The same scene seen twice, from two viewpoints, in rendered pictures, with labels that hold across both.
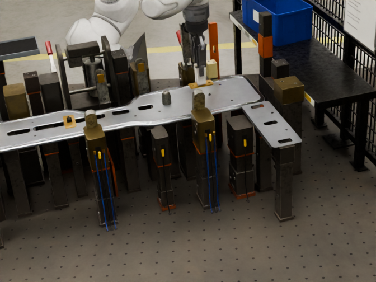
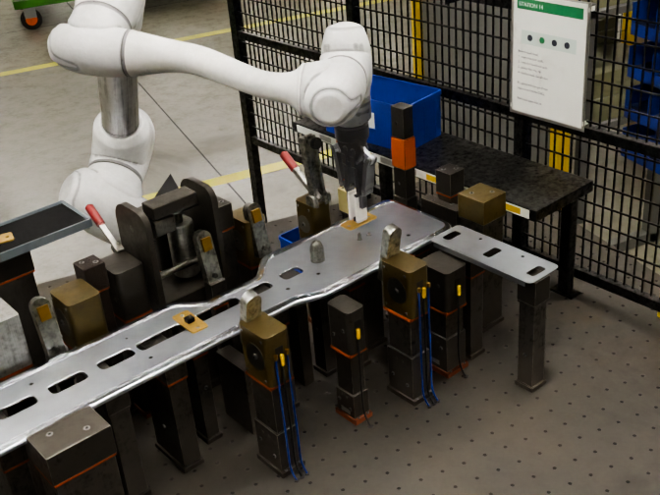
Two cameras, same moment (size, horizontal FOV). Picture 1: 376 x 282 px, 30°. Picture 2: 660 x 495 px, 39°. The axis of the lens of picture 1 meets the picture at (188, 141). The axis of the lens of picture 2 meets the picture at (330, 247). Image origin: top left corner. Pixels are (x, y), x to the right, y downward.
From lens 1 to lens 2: 0.94 m
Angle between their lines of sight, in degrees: 21
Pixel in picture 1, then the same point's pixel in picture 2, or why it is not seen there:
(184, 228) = (409, 440)
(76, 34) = (83, 193)
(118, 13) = (139, 149)
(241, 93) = (412, 223)
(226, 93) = not seen: hidden behind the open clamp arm
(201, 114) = (401, 261)
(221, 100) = not seen: hidden behind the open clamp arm
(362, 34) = (555, 109)
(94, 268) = not seen: outside the picture
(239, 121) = (441, 261)
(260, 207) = (489, 380)
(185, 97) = (337, 246)
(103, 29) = (121, 179)
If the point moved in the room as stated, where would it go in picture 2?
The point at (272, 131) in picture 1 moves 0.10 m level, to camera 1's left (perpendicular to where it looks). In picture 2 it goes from (507, 262) to (468, 276)
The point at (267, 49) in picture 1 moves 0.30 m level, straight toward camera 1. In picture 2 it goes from (409, 156) to (462, 203)
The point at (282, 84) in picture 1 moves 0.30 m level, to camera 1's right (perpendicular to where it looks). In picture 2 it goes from (477, 196) to (579, 165)
